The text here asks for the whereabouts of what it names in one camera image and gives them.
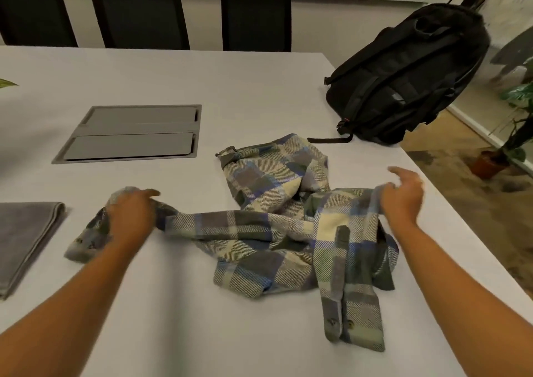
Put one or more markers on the person's left hand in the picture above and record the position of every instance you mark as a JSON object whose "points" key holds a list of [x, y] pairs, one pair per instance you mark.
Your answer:
{"points": [[131, 218]]}

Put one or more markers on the person's right hand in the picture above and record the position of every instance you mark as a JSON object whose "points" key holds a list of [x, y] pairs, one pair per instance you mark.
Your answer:
{"points": [[402, 206]]}

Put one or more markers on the grey towel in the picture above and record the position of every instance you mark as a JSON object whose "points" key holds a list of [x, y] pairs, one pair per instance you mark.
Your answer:
{"points": [[25, 235]]}

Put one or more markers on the plaid flannel shirt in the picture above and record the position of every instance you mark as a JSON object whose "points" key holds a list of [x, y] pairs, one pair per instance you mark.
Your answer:
{"points": [[283, 231]]}

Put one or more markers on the black backpack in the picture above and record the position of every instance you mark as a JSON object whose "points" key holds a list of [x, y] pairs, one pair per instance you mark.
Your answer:
{"points": [[408, 81]]}

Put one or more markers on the person's left forearm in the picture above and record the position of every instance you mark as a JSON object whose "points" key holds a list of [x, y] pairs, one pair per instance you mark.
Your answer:
{"points": [[62, 310]]}

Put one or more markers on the person's right forearm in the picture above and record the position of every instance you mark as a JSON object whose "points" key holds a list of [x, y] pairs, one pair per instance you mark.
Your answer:
{"points": [[466, 297]]}

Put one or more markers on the tall green leafy plant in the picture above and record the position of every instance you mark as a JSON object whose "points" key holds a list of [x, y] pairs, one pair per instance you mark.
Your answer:
{"points": [[520, 98]]}

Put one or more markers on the small variegated table plant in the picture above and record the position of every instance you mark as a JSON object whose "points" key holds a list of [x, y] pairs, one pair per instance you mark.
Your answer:
{"points": [[7, 83]]}

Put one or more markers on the black conference chair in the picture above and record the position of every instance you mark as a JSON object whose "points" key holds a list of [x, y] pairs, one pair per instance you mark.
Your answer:
{"points": [[139, 12], [256, 19], [33, 10]]}

